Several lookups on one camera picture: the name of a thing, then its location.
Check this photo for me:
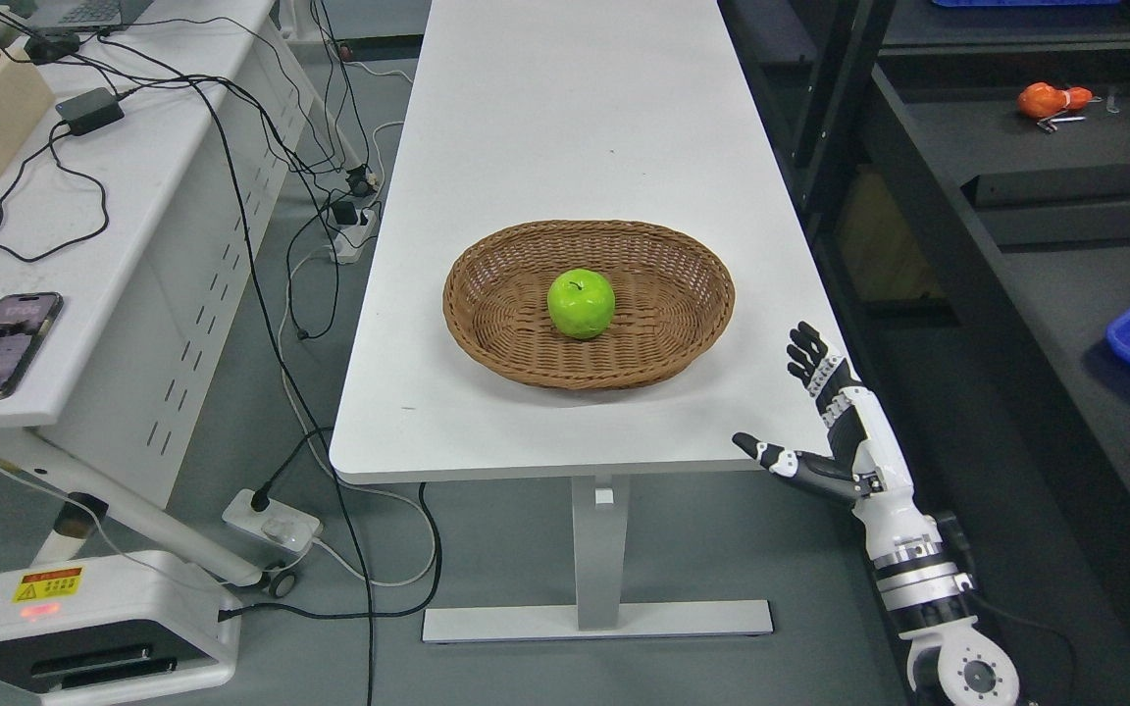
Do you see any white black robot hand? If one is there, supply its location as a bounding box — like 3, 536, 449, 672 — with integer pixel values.
732, 322, 944, 569

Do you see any white long table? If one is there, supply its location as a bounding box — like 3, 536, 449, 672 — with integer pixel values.
329, 1, 843, 642

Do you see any smartphone with lit screen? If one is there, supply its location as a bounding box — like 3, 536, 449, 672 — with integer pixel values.
0, 293, 66, 399

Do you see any white far power strip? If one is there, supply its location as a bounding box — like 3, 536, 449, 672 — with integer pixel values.
331, 201, 380, 265

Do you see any white side desk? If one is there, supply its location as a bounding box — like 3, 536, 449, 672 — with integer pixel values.
0, 0, 311, 589

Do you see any white black base unit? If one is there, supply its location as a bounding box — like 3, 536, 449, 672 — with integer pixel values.
0, 550, 240, 705

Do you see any orange toy on shelf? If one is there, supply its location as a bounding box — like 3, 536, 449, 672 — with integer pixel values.
1016, 82, 1095, 121

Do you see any green apple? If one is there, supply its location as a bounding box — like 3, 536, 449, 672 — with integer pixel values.
546, 269, 616, 340

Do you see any brown wicker basket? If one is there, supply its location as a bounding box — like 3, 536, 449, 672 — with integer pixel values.
442, 220, 736, 390

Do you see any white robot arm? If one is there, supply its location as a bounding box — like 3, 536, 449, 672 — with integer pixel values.
873, 541, 1022, 705

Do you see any white floor power strip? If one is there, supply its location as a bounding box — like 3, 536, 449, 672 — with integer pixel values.
223, 488, 324, 560

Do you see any black metal shelf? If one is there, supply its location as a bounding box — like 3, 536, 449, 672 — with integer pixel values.
721, 1, 1130, 705

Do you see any black power adapter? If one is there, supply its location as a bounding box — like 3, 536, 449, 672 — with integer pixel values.
55, 86, 125, 136

